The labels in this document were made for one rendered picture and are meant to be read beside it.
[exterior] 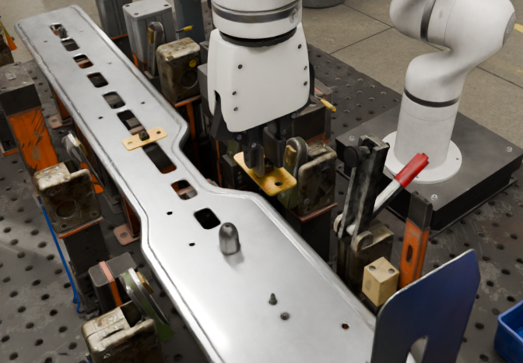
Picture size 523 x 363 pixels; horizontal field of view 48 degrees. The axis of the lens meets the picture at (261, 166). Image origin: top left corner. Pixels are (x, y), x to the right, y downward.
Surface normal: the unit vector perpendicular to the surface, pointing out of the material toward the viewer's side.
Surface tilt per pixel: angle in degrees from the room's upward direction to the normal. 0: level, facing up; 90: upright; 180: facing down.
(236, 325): 0
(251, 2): 89
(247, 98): 91
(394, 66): 0
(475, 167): 2
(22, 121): 90
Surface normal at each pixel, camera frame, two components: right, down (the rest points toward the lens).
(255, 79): 0.43, 0.56
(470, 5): -0.33, -0.26
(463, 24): -0.54, 0.35
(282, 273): -0.04, -0.77
